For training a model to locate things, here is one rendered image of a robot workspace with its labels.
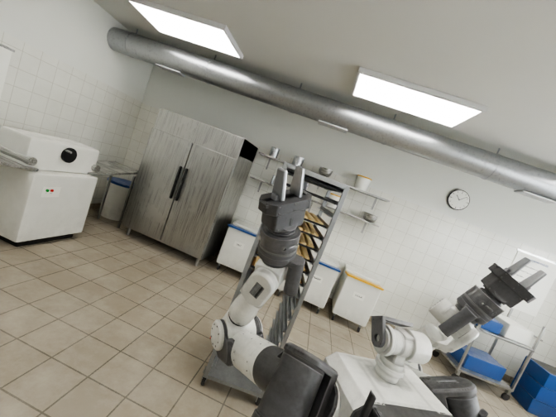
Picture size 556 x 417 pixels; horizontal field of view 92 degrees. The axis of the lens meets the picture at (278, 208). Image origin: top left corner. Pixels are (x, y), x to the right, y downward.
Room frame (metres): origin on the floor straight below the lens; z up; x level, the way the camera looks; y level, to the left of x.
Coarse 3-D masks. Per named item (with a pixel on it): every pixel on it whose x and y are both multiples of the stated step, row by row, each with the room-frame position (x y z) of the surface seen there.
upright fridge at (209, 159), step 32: (160, 128) 4.05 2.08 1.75; (192, 128) 3.99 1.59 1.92; (160, 160) 3.99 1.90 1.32; (192, 160) 3.92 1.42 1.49; (224, 160) 3.86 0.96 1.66; (160, 192) 3.96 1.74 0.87; (192, 192) 3.90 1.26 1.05; (224, 192) 3.86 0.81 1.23; (128, 224) 4.01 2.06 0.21; (160, 224) 3.94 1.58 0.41; (192, 224) 3.88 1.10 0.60; (224, 224) 4.38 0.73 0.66
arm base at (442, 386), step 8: (424, 376) 0.67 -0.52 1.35; (432, 376) 0.67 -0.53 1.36; (440, 376) 0.67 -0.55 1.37; (448, 376) 0.66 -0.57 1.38; (456, 376) 0.66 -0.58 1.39; (424, 384) 0.64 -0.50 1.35; (432, 384) 0.62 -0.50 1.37; (440, 384) 0.62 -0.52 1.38; (448, 384) 0.62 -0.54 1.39; (456, 384) 0.61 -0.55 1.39; (464, 384) 0.61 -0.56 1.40; (472, 384) 0.61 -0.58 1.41; (432, 392) 0.59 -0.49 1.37; (440, 392) 0.59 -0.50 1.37; (448, 392) 0.59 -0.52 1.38; (456, 392) 0.59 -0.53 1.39; (464, 392) 0.58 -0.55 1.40; (472, 392) 0.59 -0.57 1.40; (440, 400) 0.58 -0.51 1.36
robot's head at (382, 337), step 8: (376, 320) 0.57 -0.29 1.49; (384, 320) 0.56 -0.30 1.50; (392, 320) 0.57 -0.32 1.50; (400, 320) 0.58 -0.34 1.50; (376, 328) 0.57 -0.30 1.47; (384, 328) 0.55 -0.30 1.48; (376, 336) 0.56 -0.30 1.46; (384, 336) 0.54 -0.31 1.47; (392, 336) 0.54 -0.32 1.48; (376, 344) 0.55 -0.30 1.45; (384, 344) 0.54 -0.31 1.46; (392, 344) 0.53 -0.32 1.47; (384, 352) 0.54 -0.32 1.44
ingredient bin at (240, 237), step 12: (228, 228) 4.07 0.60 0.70; (240, 228) 4.03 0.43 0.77; (252, 228) 4.36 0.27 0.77; (228, 240) 4.06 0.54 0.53; (240, 240) 4.04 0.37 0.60; (252, 240) 4.03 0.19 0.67; (228, 252) 4.05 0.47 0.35; (240, 252) 4.04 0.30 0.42; (228, 264) 4.04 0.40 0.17; (240, 264) 4.03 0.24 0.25; (240, 276) 4.06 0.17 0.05
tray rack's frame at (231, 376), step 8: (288, 168) 2.46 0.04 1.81; (304, 176) 2.46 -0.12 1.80; (312, 176) 1.85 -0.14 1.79; (320, 176) 1.85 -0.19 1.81; (304, 184) 2.48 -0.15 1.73; (328, 184) 2.46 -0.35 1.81; (336, 184) 1.85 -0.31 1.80; (328, 192) 2.47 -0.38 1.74; (320, 216) 2.47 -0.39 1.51; (216, 368) 1.94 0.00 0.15; (224, 368) 1.97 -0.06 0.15; (232, 368) 2.00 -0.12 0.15; (208, 376) 1.85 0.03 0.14; (216, 376) 1.86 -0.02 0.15; (224, 376) 1.89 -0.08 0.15; (232, 376) 1.92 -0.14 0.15; (240, 376) 1.95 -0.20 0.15; (224, 384) 1.85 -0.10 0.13; (232, 384) 1.85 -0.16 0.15; (240, 384) 1.88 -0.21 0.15; (248, 384) 1.91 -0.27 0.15; (248, 392) 1.85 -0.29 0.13; (256, 392) 1.86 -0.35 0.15
